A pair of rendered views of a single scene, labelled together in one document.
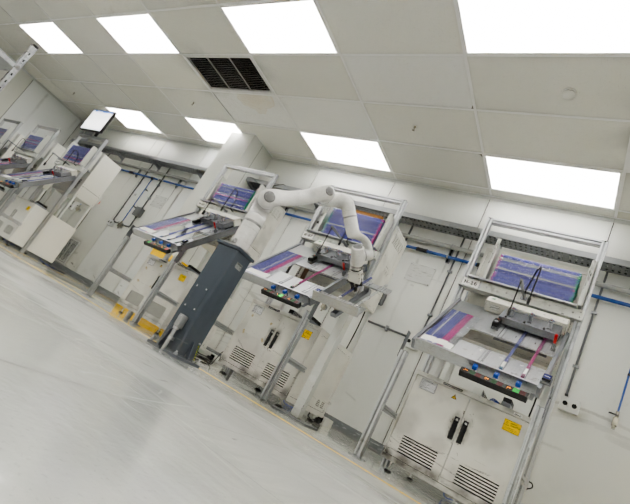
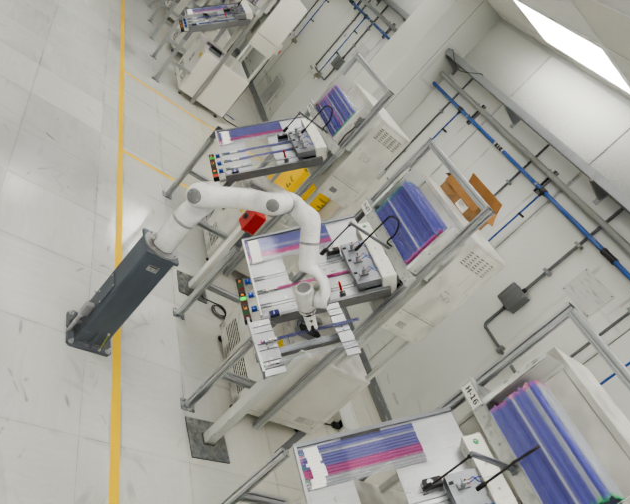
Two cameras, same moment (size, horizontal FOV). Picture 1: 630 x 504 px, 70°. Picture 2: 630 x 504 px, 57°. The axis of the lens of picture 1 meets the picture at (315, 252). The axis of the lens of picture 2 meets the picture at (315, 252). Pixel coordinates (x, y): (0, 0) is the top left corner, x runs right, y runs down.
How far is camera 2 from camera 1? 2.21 m
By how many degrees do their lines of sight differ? 39
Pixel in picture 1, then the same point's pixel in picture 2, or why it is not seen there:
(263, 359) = not seen: hidden behind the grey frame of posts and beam
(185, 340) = (86, 329)
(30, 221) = (200, 70)
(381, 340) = (487, 361)
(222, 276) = (127, 277)
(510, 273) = (519, 419)
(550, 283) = (555, 476)
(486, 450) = not seen: outside the picture
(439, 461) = not seen: outside the picture
